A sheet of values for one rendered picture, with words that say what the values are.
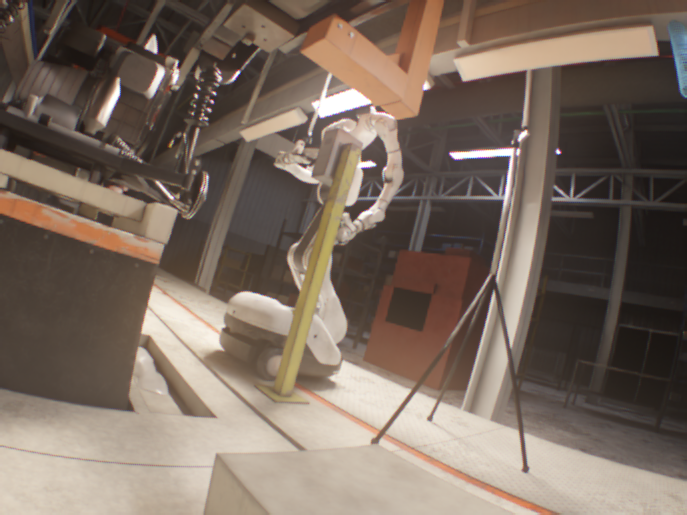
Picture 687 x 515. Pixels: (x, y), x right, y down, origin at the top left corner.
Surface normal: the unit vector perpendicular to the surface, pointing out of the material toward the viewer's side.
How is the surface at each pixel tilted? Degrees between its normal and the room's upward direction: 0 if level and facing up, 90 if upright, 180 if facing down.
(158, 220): 90
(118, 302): 90
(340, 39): 90
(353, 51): 90
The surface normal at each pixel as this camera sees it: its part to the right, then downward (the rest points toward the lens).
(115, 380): 0.65, 0.10
